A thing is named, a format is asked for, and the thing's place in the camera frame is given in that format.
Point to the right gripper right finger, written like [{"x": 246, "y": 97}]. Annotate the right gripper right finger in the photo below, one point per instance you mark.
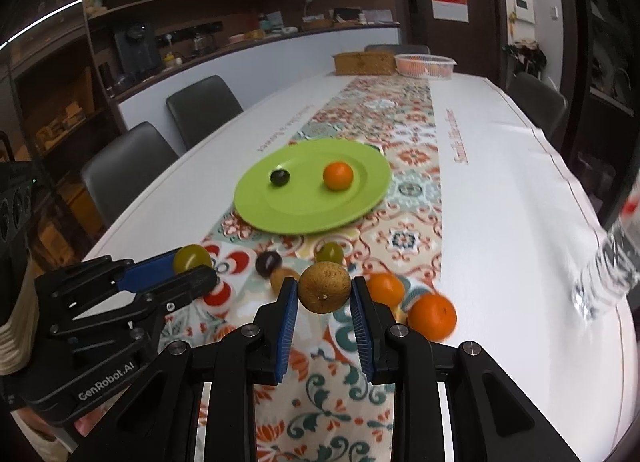
[{"x": 391, "y": 353}]

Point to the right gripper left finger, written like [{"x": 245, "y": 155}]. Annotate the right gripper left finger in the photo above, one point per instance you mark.
[{"x": 256, "y": 353}]

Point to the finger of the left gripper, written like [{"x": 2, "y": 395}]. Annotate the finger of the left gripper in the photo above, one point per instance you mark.
[
  {"x": 143, "y": 276},
  {"x": 177, "y": 292}
]

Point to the yellow-green plum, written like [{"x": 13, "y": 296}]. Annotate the yellow-green plum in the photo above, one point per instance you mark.
[{"x": 190, "y": 257}]

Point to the orange tangerine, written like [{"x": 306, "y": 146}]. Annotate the orange tangerine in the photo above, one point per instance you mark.
[{"x": 433, "y": 316}]

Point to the small orange mandarin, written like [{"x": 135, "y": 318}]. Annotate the small orange mandarin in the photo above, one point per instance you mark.
[{"x": 385, "y": 288}]

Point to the brown kiwi fruit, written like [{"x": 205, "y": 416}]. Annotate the brown kiwi fruit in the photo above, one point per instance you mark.
[{"x": 278, "y": 276}]

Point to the dark purple plum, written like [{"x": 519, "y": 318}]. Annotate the dark purple plum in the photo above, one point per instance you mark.
[{"x": 267, "y": 262}]

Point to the brown round fruit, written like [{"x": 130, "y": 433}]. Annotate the brown round fruit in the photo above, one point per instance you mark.
[{"x": 324, "y": 287}]

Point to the green plum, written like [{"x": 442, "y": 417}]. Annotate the green plum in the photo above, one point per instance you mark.
[{"x": 330, "y": 252}]

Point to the large orange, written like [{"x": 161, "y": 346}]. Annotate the large orange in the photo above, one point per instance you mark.
[{"x": 338, "y": 176}]

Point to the patterned table runner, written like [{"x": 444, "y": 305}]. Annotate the patterned table runner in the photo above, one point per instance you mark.
[{"x": 325, "y": 409}]

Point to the grey chair near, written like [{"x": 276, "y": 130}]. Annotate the grey chair near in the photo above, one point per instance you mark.
[{"x": 120, "y": 172}]

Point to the grey chair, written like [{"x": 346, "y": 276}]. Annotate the grey chair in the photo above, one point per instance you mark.
[
  {"x": 202, "y": 108},
  {"x": 120, "y": 172},
  {"x": 544, "y": 107}
]

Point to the green plate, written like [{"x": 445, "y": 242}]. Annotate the green plate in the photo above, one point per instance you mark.
[{"x": 305, "y": 205}]

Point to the grey chair far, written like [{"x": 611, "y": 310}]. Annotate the grey chair far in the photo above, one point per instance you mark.
[{"x": 202, "y": 108}]

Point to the white tablecloth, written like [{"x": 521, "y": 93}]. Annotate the white tablecloth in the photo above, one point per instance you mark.
[{"x": 516, "y": 226}]

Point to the black coffee machine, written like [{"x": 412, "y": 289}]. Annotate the black coffee machine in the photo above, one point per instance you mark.
[{"x": 137, "y": 51}]

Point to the clear water bottle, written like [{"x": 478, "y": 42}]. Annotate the clear water bottle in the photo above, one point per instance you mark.
[{"x": 614, "y": 270}]

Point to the wicker basket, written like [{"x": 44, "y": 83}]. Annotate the wicker basket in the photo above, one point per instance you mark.
[{"x": 364, "y": 63}]

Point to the white plastic fruit basket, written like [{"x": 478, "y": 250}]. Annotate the white plastic fruit basket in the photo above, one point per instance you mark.
[{"x": 424, "y": 66}]

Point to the grey chair right side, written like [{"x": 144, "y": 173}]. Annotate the grey chair right side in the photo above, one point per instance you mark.
[{"x": 544, "y": 107}]

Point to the grey chair table end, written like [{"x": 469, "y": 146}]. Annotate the grey chair table end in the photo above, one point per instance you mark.
[{"x": 396, "y": 49}]

